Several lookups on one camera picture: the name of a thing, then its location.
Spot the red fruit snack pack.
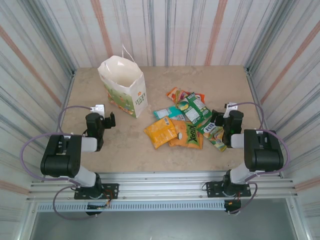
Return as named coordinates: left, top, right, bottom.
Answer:
left=183, top=91, right=206, bottom=106

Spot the grey slotted cable duct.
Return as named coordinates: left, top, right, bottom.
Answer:
left=36, top=200, right=227, bottom=213

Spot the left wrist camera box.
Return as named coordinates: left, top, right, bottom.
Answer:
left=89, top=103, right=105, bottom=117

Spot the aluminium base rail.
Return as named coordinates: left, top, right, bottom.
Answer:
left=26, top=170, right=298, bottom=204

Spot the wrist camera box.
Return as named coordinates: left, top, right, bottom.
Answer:
left=89, top=103, right=105, bottom=117
left=223, top=101, right=239, bottom=119

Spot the green chips pack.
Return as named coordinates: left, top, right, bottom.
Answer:
left=176, top=92, right=213, bottom=127

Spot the teal snack pack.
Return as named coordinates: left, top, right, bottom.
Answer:
left=153, top=106, right=185, bottom=121

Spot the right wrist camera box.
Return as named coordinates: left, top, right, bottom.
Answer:
left=223, top=101, right=239, bottom=119

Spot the orange KRAX snack pack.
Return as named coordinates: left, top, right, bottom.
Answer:
left=168, top=119, right=205, bottom=150

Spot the small orange snack pack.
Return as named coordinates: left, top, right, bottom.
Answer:
left=166, top=86, right=187, bottom=102

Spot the small circuit board with wires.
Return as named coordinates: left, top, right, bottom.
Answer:
left=224, top=192, right=243, bottom=216
left=86, top=189, right=112, bottom=210

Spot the yellow orange snack pack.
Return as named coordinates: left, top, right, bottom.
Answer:
left=143, top=116, right=178, bottom=150

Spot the white printed paper bag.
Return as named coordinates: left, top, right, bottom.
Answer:
left=97, top=44, right=149, bottom=119

